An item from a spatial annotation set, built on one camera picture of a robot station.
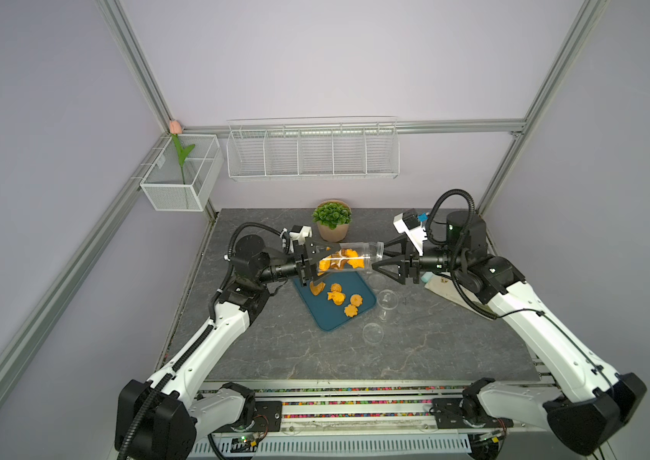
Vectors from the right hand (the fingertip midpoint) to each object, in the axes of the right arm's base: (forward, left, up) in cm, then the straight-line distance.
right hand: (376, 256), depth 65 cm
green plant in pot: (+31, +10, -19) cm, 38 cm away
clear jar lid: (-5, -2, -35) cm, 35 cm away
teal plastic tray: (+7, +6, -32) cm, 33 cm away
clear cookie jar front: (-1, +4, +1) cm, 5 cm away
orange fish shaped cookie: (+6, +9, -32) cm, 34 cm away
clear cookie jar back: (+1, -7, -31) cm, 31 cm away
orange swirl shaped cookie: (+10, +9, -32) cm, 35 cm away
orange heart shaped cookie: (+10, +15, -33) cm, 37 cm away
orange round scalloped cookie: (+6, +3, -33) cm, 33 cm away
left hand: (-2, +8, +2) cm, 9 cm away
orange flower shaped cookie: (+2, +4, -33) cm, 33 cm away
